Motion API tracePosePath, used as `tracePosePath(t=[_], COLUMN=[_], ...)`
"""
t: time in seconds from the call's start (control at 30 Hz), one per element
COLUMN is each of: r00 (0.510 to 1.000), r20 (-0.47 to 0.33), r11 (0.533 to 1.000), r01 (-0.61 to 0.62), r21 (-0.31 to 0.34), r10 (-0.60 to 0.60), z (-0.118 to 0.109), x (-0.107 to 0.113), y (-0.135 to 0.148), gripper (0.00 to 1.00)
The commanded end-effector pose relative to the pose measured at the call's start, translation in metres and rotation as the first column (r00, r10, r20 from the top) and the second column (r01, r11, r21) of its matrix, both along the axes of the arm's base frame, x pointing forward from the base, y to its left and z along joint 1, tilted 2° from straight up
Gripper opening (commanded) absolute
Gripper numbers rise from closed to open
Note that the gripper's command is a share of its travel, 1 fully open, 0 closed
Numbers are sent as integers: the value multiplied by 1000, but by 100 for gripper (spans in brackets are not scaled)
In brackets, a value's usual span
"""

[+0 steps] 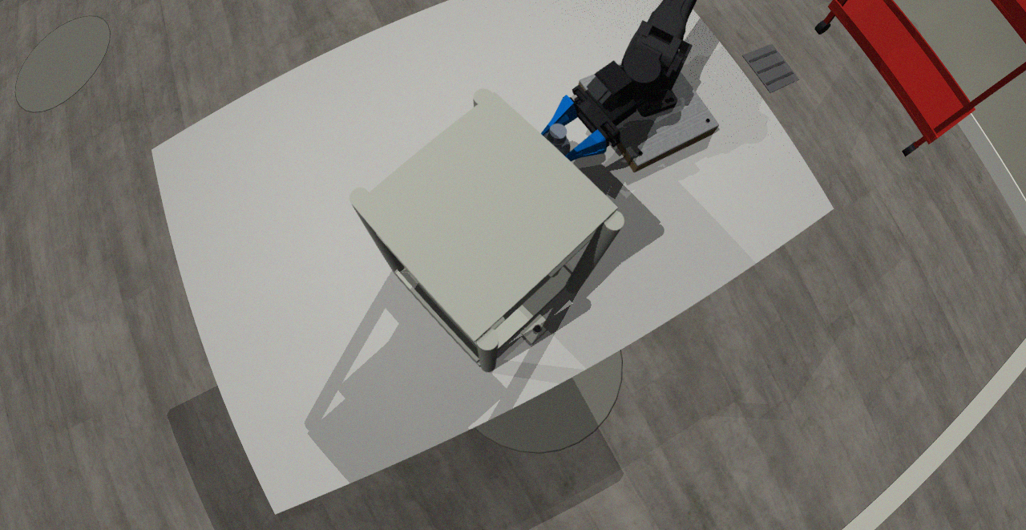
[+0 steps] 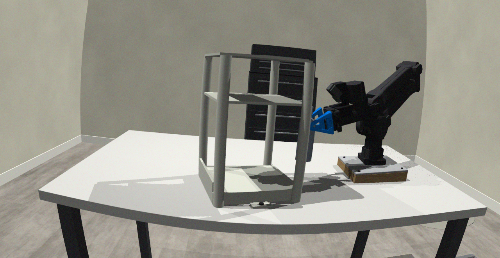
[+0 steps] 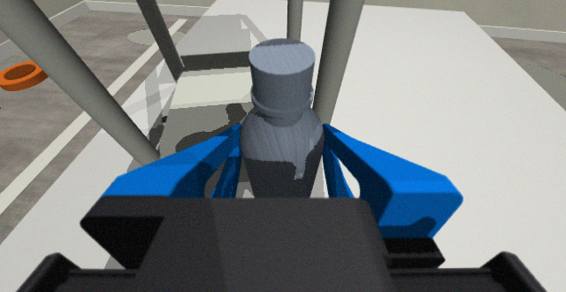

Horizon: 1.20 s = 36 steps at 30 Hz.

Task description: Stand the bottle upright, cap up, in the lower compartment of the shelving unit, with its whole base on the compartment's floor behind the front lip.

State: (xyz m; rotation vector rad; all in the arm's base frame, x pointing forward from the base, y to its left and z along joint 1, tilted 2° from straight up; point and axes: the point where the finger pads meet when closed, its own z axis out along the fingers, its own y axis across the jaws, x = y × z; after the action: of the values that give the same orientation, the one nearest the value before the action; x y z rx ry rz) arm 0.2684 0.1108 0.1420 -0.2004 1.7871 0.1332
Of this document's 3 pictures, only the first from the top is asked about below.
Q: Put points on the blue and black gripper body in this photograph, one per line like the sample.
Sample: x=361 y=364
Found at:
x=596 y=119

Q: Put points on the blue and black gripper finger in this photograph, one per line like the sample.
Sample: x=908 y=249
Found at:
x=595 y=139
x=566 y=105

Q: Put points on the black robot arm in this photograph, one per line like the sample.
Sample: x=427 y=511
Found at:
x=613 y=84

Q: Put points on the grey bottle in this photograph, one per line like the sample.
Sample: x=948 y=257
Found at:
x=557 y=135

